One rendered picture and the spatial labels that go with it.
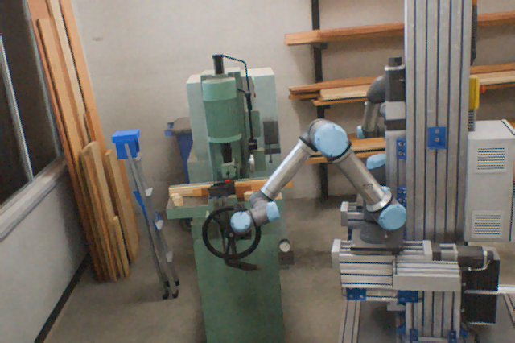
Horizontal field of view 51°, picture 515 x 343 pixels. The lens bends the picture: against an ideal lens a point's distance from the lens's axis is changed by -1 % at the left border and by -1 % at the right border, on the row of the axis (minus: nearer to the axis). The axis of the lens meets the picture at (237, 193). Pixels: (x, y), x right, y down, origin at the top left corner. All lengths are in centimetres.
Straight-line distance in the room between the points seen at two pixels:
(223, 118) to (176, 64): 239
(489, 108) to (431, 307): 315
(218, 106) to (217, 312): 112
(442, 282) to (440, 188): 43
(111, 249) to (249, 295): 147
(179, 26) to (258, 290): 281
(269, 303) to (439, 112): 135
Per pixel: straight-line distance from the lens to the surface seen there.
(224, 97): 270
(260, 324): 308
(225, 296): 298
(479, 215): 254
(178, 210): 279
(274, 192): 222
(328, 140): 205
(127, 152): 345
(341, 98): 465
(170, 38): 504
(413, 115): 244
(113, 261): 414
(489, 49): 553
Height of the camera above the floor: 184
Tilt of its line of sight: 19 degrees down
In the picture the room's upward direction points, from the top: 6 degrees counter-clockwise
